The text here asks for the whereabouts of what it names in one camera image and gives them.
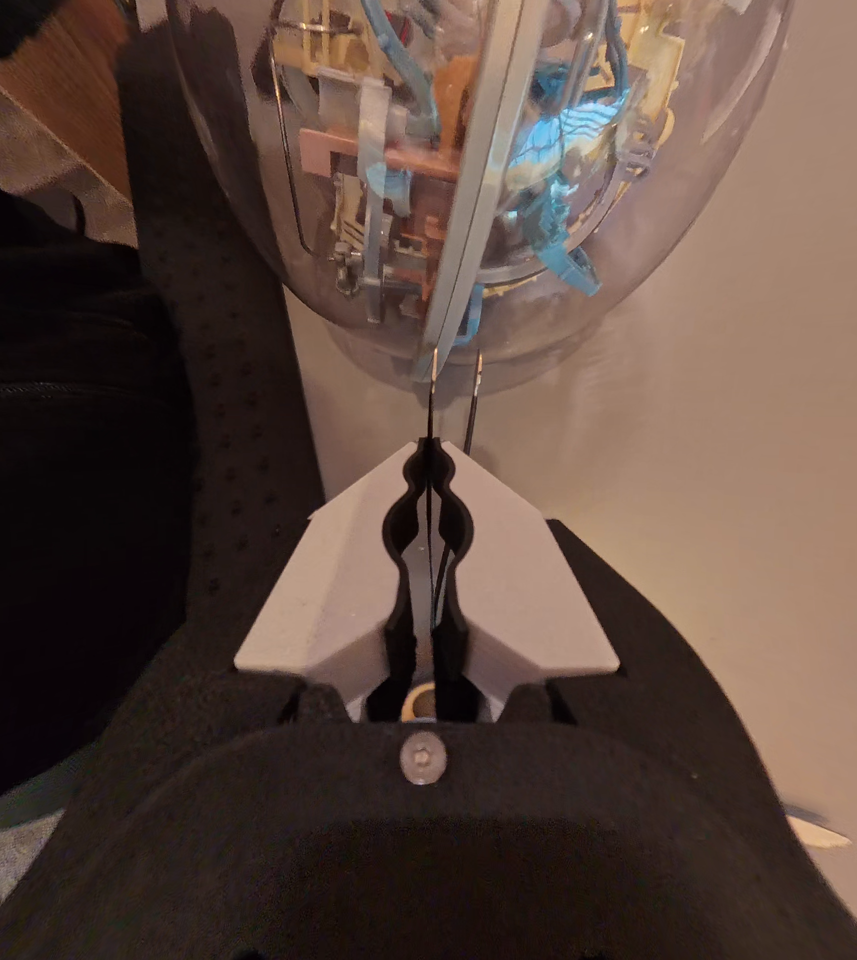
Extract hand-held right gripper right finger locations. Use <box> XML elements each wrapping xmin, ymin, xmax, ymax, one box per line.
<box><xmin>436</xmin><ymin>440</ymin><xmax>620</xmax><ymax>703</ymax></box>

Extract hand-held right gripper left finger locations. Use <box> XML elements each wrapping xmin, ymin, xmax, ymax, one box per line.
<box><xmin>234</xmin><ymin>438</ymin><xmax>427</xmax><ymax>703</ymax></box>

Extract black pointed tweezers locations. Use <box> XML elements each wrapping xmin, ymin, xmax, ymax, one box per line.
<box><xmin>423</xmin><ymin>342</ymin><xmax>484</xmax><ymax>661</ymax></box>

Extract clear maze ball toy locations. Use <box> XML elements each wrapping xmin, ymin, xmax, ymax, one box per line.
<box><xmin>166</xmin><ymin>0</ymin><xmax>793</xmax><ymax>399</ymax></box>

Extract black perforated wrist rest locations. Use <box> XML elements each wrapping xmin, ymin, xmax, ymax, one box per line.
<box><xmin>117</xmin><ymin>30</ymin><xmax>325</xmax><ymax>646</ymax></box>

